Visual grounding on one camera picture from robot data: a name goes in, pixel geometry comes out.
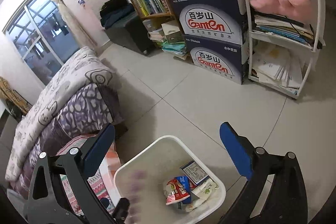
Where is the torn red noodle cup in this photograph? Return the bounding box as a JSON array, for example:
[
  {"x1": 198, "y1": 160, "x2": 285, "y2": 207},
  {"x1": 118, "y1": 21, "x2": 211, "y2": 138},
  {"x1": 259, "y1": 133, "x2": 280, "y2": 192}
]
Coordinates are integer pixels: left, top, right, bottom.
[{"x1": 163, "y1": 178, "x2": 190, "y2": 205}]

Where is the light blue paper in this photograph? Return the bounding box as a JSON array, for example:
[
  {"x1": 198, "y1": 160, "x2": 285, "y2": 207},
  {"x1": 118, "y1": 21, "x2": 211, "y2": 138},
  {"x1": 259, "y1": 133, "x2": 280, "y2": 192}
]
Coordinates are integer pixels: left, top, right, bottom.
[{"x1": 175, "y1": 176, "x2": 197, "y2": 204}]

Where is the white leaf print wrapper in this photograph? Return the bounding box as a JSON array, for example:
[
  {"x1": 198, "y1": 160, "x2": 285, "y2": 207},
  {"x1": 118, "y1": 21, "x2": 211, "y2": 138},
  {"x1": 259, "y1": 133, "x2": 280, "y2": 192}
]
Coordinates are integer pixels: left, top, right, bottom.
[{"x1": 185, "y1": 178, "x2": 219, "y2": 213}]

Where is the white plastic trash bin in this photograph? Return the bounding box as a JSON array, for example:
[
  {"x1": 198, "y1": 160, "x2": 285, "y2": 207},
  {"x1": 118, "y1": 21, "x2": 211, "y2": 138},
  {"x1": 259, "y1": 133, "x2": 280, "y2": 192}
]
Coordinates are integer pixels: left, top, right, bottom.
[{"x1": 114, "y1": 135, "x2": 226, "y2": 223}]

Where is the patterned striped tablecloth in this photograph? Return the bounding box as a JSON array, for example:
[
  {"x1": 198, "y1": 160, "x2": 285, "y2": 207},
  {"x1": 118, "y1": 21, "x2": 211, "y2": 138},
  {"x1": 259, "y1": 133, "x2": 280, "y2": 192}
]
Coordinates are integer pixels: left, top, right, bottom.
[{"x1": 56, "y1": 134, "x2": 121, "y2": 217}]

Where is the purple patterned bed blanket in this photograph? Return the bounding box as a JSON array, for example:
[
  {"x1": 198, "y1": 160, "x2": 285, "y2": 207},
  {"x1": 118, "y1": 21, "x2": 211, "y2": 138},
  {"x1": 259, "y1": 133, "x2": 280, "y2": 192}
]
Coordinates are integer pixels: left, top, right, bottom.
[{"x1": 11, "y1": 83, "x2": 127, "y2": 200}]

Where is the plaid garment on rack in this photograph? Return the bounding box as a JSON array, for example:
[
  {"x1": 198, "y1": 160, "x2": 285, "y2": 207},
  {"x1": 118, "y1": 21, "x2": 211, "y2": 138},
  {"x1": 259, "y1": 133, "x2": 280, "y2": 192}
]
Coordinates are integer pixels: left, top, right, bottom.
[{"x1": 0, "y1": 77, "x2": 31, "y2": 115}]

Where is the grey cartoon print quilt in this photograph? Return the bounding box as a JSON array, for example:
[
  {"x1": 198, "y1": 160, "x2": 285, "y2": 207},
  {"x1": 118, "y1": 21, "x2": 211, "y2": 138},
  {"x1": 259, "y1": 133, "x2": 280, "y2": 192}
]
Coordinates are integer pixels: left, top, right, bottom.
[{"x1": 5, "y1": 47, "x2": 116, "y2": 182}]

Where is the lower Ganten water box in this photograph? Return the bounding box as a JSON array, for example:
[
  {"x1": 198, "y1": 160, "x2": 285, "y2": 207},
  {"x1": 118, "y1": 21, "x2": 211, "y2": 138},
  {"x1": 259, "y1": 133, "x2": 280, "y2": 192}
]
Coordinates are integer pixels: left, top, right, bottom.
[{"x1": 184, "y1": 35, "x2": 249, "y2": 85}]

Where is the ganten water box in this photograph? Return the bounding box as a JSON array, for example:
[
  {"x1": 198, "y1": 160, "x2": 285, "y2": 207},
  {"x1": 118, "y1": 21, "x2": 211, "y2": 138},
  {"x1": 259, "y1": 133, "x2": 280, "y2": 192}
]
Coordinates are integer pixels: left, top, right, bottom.
[
  {"x1": 184, "y1": 35, "x2": 249, "y2": 85},
  {"x1": 171, "y1": 0, "x2": 248, "y2": 45}
]

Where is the sliding glass door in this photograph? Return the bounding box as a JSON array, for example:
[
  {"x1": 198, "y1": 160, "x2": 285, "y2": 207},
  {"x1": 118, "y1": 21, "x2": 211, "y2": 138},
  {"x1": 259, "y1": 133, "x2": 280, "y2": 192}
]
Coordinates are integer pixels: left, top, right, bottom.
[{"x1": 3, "y1": 0, "x2": 80, "y2": 85}]

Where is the black storage bench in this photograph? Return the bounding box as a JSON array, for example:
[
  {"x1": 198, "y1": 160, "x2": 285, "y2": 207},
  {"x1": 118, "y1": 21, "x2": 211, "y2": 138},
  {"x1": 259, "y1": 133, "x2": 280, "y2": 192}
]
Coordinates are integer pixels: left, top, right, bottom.
[{"x1": 104, "y1": 12, "x2": 155, "y2": 55}]

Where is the upper Ganten water box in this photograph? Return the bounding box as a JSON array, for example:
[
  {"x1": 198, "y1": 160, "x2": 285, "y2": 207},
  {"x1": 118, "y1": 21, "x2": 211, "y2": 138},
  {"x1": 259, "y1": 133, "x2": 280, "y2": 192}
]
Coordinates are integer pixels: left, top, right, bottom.
[{"x1": 171, "y1": 0, "x2": 248, "y2": 45}]

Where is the pink plush toy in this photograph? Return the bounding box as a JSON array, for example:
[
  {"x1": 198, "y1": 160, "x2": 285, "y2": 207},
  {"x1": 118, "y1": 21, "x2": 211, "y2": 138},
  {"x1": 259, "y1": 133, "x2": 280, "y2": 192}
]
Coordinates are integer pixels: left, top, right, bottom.
[{"x1": 249, "y1": 0, "x2": 313, "y2": 23}]

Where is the dark clothes pile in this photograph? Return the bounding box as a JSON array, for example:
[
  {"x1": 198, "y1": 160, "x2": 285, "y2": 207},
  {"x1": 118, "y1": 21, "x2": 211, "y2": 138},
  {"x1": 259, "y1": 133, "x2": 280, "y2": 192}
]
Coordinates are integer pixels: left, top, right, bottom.
[{"x1": 100, "y1": 0, "x2": 135, "y2": 30}]

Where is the white plastic shelf cart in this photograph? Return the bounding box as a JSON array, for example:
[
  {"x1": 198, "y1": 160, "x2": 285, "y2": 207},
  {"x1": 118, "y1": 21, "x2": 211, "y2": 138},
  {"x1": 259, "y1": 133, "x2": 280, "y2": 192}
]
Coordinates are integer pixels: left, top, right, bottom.
[{"x1": 245, "y1": 0, "x2": 326, "y2": 99}]

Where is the beige curtain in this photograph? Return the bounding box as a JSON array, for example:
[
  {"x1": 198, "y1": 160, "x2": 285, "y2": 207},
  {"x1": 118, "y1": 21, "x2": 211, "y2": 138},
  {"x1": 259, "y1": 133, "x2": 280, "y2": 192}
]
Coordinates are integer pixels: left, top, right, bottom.
[{"x1": 51, "y1": 0, "x2": 97, "y2": 50}]

